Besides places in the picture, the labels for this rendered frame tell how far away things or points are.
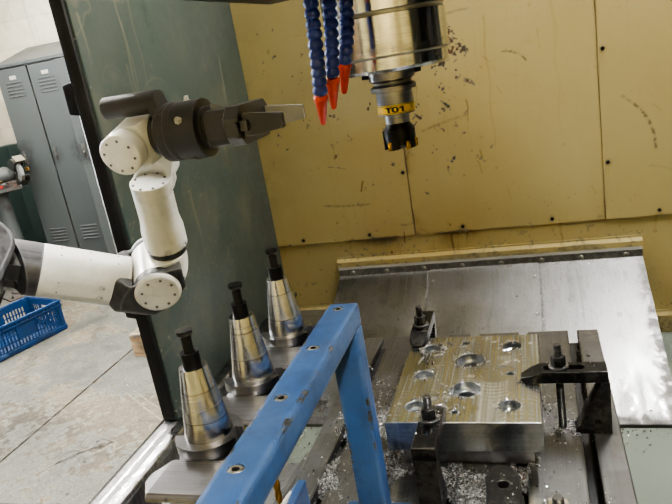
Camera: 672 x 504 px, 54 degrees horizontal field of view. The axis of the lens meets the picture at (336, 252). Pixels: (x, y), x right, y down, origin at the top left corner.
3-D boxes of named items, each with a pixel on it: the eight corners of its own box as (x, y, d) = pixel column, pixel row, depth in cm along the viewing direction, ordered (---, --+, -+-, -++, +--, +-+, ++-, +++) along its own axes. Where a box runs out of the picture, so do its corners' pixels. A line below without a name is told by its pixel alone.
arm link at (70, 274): (169, 331, 117) (32, 316, 107) (162, 287, 127) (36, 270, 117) (187, 279, 112) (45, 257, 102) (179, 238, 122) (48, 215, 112)
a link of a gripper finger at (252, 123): (287, 130, 92) (246, 136, 94) (283, 107, 91) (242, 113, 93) (283, 132, 90) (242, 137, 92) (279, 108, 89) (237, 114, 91)
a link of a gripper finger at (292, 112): (301, 100, 98) (263, 106, 100) (305, 122, 99) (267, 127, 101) (304, 99, 100) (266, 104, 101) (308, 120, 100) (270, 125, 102)
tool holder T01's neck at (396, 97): (414, 112, 88) (411, 88, 87) (377, 118, 89) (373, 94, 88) (415, 108, 93) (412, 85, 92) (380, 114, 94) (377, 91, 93)
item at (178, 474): (133, 503, 55) (131, 495, 55) (165, 464, 60) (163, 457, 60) (208, 507, 53) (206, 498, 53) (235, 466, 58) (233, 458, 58)
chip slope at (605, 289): (284, 467, 158) (263, 369, 151) (351, 341, 219) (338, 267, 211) (701, 476, 132) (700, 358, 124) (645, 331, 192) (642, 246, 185)
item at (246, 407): (193, 429, 65) (191, 422, 65) (216, 400, 70) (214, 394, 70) (258, 429, 63) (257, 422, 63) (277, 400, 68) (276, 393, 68)
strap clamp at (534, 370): (525, 433, 108) (517, 350, 103) (525, 422, 111) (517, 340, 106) (612, 434, 104) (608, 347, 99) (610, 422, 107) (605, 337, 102)
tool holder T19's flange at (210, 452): (230, 476, 58) (224, 451, 57) (169, 474, 60) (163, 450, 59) (257, 435, 64) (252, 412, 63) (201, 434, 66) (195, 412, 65)
